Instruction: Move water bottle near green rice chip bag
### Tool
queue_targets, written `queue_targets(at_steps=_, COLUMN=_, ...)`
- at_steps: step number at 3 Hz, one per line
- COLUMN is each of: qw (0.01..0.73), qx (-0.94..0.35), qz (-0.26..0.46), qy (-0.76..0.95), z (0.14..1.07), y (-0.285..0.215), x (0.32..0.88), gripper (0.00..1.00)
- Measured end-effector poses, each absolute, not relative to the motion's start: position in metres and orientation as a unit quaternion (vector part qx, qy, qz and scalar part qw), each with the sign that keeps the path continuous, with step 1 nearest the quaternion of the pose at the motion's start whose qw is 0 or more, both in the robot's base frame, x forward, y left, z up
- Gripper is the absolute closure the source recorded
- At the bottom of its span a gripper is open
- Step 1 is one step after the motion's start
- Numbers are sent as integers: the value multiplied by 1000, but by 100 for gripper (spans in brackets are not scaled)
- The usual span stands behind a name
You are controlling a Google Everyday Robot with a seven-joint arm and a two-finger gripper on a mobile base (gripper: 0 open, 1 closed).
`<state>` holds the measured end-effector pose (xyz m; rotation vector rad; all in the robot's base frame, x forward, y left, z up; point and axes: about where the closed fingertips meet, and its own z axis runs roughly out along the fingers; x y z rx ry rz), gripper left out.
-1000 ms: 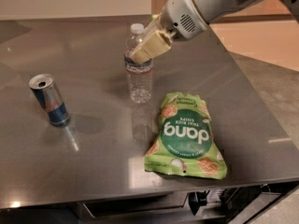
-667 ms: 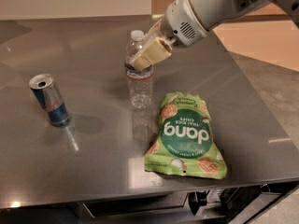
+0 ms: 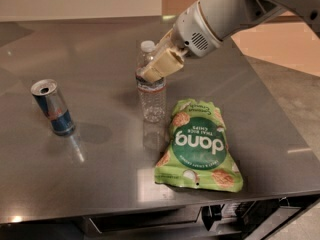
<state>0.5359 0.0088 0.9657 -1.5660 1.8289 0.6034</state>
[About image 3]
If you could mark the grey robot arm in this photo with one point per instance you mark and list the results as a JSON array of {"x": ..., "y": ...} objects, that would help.
[{"x": 227, "y": 17}]

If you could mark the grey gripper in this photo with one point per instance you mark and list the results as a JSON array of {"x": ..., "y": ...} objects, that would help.
[{"x": 192, "y": 32}]

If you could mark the blue silver energy drink can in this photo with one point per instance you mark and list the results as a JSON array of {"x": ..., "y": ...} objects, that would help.
[{"x": 49, "y": 98}]

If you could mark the green rice chip bag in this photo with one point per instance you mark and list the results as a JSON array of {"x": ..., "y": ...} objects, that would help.
[{"x": 198, "y": 154}]

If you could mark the clear plastic water bottle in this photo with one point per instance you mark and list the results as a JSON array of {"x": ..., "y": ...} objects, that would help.
[{"x": 152, "y": 95}]

